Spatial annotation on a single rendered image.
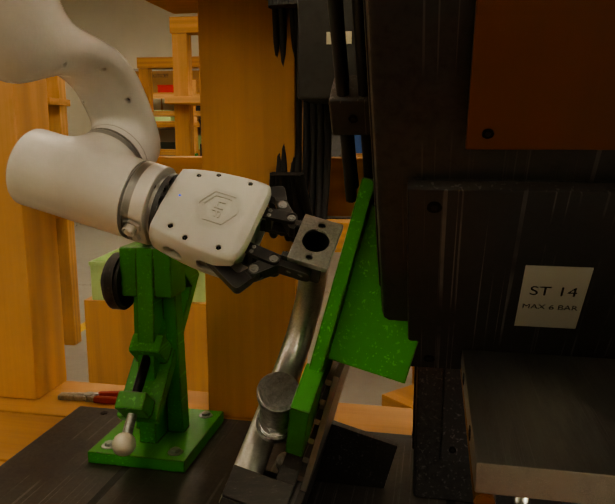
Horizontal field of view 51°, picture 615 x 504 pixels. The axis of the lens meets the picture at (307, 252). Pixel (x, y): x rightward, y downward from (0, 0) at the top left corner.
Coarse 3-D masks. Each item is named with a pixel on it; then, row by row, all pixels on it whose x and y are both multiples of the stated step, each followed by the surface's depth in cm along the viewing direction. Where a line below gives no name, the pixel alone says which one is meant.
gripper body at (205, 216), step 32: (160, 192) 62; (192, 192) 64; (224, 192) 64; (256, 192) 64; (160, 224) 62; (192, 224) 62; (224, 224) 62; (256, 224) 62; (192, 256) 62; (224, 256) 60
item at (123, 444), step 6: (132, 414) 78; (126, 420) 77; (132, 420) 77; (126, 426) 77; (132, 426) 77; (126, 432) 76; (132, 432) 77; (114, 438) 76; (120, 438) 75; (126, 438) 75; (132, 438) 76; (114, 444) 75; (120, 444) 75; (126, 444) 75; (132, 444) 75; (114, 450) 75; (120, 450) 75; (126, 450) 75; (132, 450) 76
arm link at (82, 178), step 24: (24, 144) 64; (48, 144) 64; (72, 144) 65; (96, 144) 66; (120, 144) 67; (24, 168) 64; (48, 168) 63; (72, 168) 63; (96, 168) 63; (120, 168) 63; (24, 192) 65; (48, 192) 64; (72, 192) 63; (96, 192) 63; (120, 192) 62; (72, 216) 65; (96, 216) 64
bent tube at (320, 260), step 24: (312, 216) 63; (312, 240) 64; (336, 240) 62; (312, 264) 60; (312, 288) 66; (312, 312) 69; (288, 336) 70; (312, 336) 70; (288, 360) 69; (240, 456) 62; (264, 456) 63
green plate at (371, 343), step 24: (360, 192) 51; (360, 216) 51; (360, 240) 53; (360, 264) 53; (336, 288) 53; (360, 288) 54; (336, 312) 53; (360, 312) 54; (336, 336) 55; (360, 336) 54; (384, 336) 54; (312, 360) 54; (336, 360) 55; (360, 360) 55; (384, 360) 54; (408, 360) 54
